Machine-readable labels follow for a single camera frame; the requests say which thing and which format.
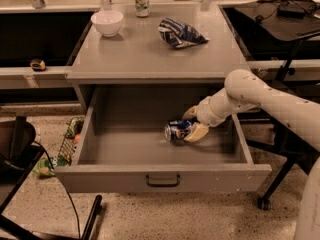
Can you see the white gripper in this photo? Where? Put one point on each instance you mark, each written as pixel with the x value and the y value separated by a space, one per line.
pixel 205 112

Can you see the blue pepsi can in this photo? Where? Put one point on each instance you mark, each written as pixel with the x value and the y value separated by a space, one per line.
pixel 178 129

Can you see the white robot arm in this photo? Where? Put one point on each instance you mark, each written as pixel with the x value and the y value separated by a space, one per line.
pixel 242 91

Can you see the grey open drawer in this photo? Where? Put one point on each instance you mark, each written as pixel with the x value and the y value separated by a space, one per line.
pixel 123 140

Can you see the grey cabinet counter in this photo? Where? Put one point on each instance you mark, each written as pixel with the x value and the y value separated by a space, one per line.
pixel 137 54

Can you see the green white soda can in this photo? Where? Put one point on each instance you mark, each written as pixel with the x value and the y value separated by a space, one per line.
pixel 142 8

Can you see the blue white chip bag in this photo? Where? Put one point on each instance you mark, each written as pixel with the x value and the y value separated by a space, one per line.
pixel 179 34

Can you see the black office chair right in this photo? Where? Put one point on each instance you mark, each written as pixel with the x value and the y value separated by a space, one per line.
pixel 285 143

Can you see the white bowl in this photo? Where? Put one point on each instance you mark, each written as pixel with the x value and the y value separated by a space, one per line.
pixel 108 22

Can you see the black power adapter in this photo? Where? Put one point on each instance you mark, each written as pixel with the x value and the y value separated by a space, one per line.
pixel 290 10

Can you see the yellow black tape measure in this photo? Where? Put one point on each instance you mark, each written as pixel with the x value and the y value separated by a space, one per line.
pixel 38 65

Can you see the black drawer handle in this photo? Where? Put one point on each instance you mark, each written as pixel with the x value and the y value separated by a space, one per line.
pixel 162 182

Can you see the wire basket with snacks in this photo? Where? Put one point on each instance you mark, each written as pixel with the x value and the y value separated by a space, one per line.
pixel 45 166

